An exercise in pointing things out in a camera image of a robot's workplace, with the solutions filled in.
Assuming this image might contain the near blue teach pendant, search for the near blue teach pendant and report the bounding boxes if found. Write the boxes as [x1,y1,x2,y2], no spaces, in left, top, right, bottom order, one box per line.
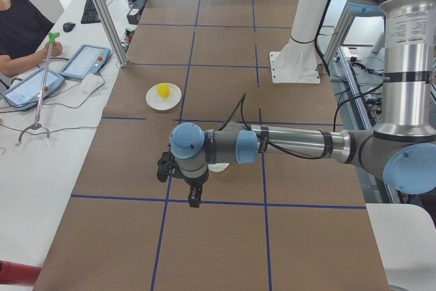
[1,68,65,110]

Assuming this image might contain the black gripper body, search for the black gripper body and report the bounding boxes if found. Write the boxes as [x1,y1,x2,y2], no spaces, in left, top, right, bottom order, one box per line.
[184,174,208,190]

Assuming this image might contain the white plate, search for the white plate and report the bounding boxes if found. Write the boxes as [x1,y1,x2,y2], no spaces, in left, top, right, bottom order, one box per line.
[145,82,182,111]

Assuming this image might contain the black box on table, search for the black box on table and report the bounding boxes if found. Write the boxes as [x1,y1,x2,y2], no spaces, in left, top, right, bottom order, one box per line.
[127,0,147,25]

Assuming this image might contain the red cylinder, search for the red cylinder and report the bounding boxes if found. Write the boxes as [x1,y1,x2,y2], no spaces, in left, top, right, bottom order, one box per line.
[0,260,42,287]

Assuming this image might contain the white camera pillar with base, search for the white camera pillar with base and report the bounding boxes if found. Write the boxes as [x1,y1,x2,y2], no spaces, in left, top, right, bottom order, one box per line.
[270,0,328,84]

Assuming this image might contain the blue teach pendant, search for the blue teach pendant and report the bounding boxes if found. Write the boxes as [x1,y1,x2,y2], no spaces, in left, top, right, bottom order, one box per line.
[59,44,111,80]
[1,68,65,110]

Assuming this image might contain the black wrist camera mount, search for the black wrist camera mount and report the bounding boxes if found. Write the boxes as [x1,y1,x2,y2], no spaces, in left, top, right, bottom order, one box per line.
[157,151,178,183]

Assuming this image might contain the metal reacher grabber tool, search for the metal reacher grabber tool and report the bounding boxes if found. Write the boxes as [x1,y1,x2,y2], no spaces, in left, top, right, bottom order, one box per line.
[16,32,60,147]

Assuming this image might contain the white bowl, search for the white bowl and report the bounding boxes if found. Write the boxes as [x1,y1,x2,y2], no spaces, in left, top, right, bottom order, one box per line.
[208,163,230,173]

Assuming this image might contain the black keyboard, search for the black keyboard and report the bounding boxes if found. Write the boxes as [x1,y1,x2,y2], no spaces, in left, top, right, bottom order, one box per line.
[80,0,101,24]

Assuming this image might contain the far blue teach pendant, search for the far blue teach pendant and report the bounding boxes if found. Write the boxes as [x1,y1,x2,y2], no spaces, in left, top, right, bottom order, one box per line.
[59,44,111,80]

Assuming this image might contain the yellow lemon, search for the yellow lemon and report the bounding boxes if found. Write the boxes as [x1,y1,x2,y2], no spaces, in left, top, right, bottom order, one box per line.
[157,83,170,99]

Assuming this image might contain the aluminium frame post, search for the aluminium frame post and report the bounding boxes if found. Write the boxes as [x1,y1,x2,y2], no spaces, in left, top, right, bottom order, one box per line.
[93,0,127,67]

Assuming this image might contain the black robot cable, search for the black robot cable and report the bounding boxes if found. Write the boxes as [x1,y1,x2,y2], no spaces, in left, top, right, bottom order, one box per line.
[217,93,343,159]

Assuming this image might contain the person in black shirt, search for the person in black shirt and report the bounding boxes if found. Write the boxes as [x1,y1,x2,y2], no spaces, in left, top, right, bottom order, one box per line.
[1,0,54,78]

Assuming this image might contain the black computer mouse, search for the black computer mouse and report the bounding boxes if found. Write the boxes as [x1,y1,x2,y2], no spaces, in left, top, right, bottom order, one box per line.
[63,22,76,33]

